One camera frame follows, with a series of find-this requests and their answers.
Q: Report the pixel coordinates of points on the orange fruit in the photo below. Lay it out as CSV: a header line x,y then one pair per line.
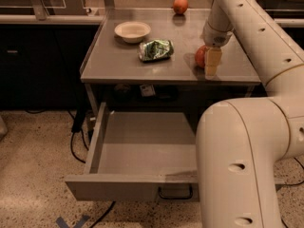
x,y
180,6

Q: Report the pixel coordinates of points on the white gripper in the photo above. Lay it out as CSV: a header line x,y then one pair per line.
x,y
216,37

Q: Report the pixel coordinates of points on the red apple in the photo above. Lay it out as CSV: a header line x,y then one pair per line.
x,y
200,56

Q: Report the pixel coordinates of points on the crushed green can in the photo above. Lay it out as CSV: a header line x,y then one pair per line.
x,y
155,50

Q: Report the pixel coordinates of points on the dark background counter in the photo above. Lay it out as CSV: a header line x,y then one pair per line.
x,y
40,65

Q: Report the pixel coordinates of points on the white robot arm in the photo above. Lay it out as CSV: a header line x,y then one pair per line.
x,y
239,140

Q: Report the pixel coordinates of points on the grey cabinet table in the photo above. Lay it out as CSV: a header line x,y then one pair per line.
x,y
112,61

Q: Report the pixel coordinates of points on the grey open drawer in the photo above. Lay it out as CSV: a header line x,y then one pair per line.
x,y
132,154

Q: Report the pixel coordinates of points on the white bowl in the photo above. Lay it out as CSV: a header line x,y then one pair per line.
x,y
132,32

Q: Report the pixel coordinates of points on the black drawer handle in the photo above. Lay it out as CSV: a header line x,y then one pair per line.
x,y
176,192

